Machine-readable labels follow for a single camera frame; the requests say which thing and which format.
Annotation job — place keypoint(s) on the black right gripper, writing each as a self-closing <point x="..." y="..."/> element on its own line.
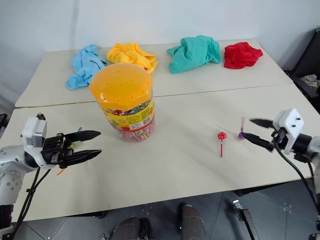
<point x="280" y="137"/>

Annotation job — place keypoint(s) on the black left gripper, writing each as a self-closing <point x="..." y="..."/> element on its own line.
<point x="51" y="150"/>

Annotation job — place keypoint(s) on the purple lollipop pink stick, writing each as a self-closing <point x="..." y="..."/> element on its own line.
<point x="241" y="133"/>

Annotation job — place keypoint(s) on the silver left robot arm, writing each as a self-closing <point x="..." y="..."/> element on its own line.
<point x="10" y="162"/>

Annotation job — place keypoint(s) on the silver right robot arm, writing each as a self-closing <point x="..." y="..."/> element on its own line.
<point x="306" y="147"/>

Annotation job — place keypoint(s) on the clear plastic lollipop jar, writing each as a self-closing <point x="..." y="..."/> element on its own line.
<point x="136" y="122"/>

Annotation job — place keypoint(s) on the orange perforated jar lid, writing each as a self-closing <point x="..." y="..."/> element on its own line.
<point x="121" y="83"/>

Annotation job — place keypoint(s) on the green stick lollipop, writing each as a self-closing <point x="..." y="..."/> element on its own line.
<point x="80" y="129"/>

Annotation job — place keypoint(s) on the orange stick lollipop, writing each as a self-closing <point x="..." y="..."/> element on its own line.
<point x="61" y="172"/>

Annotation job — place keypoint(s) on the red lollipop red stick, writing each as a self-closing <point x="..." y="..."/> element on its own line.
<point x="221" y="137"/>

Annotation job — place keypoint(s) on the beige crumpled item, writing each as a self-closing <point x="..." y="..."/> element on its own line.
<point x="310" y="80"/>

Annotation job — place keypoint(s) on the red cloth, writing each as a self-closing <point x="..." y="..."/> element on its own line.
<point x="241" y="56"/>

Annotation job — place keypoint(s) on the light blue cloth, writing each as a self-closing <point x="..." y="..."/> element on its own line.
<point x="85" y="67"/>

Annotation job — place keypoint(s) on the black chair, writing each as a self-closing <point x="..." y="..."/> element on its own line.
<point x="306" y="67"/>

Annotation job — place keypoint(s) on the black object at edge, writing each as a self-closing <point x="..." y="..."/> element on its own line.
<point x="2" y="122"/>

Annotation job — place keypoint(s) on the dark rounded shape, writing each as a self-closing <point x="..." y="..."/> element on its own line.
<point x="130" y="228"/>
<point x="191" y="222"/>

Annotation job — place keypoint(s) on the teal cloth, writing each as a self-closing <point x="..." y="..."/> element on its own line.
<point x="195" y="53"/>

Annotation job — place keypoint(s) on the yellow cloth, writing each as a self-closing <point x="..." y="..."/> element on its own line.
<point x="132" y="56"/>

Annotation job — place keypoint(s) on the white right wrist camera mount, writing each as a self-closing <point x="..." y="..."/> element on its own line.
<point x="290" y="125"/>

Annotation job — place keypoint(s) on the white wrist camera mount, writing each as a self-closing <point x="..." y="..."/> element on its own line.
<point x="290" y="125"/>
<point x="33" y="132"/>

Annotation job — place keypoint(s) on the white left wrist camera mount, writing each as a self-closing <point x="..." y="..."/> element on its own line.
<point x="33" y="132"/>

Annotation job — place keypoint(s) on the black metal frame bar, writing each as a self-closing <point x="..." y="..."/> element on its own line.
<point x="246" y="220"/>

